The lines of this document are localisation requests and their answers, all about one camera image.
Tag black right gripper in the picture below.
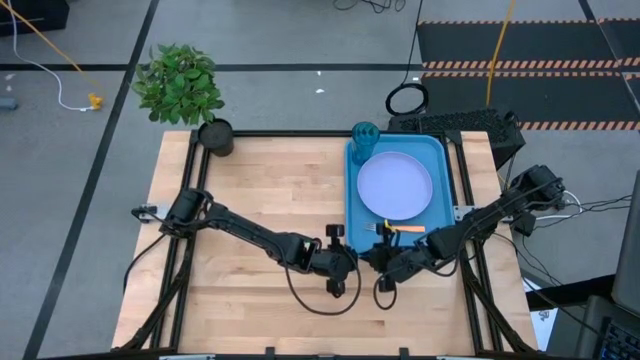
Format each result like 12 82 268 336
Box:
368 219 435 297

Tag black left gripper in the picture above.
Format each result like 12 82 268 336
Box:
313 223 360 300

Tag metal fork orange handle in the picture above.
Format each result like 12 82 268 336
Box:
363 221 427 235

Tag lavender round plate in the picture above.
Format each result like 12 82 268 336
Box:
356 151 435 222

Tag teal patterned cup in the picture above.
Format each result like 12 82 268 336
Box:
350 121 382 167

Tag blue plastic tray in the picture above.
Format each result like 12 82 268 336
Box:
343 133 457 257

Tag black perforated box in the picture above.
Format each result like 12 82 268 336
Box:
388 108 527 170

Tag green plant in black pot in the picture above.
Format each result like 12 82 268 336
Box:
130 43 236 158

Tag grey monitor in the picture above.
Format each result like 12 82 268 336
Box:
611 168 640 317

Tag black keyboard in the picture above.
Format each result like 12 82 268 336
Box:
596 319 640 360

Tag black hazard-striped floor mat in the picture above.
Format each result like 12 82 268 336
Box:
416 17 640 133

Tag black floor box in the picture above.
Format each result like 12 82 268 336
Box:
0 0 71 38

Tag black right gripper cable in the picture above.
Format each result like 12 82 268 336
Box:
372 274 400 312

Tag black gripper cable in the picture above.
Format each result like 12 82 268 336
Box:
283 248 363 317
372 274 400 312

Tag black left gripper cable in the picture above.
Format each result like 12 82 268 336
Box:
283 248 363 317

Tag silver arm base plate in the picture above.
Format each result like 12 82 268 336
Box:
131 203 172 222
451 204 477 222

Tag coiled black floor cable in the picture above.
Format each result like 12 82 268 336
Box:
384 82 431 118

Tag black aluminium table frame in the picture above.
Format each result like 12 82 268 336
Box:
111 129 537 360

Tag black left arm base cable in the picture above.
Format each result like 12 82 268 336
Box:
122 231 169 297

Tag black right arm base cables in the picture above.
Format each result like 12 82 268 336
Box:
519 192 634 301

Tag thin black floor cable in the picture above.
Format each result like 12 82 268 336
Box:
408 0 425 86

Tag yellow hanging cable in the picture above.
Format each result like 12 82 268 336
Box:
484 0 517 109

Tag white floor cable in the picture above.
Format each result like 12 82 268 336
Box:
6 0 94 113

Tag orange-yellow floor cable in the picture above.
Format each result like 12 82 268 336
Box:
0 0 102 97

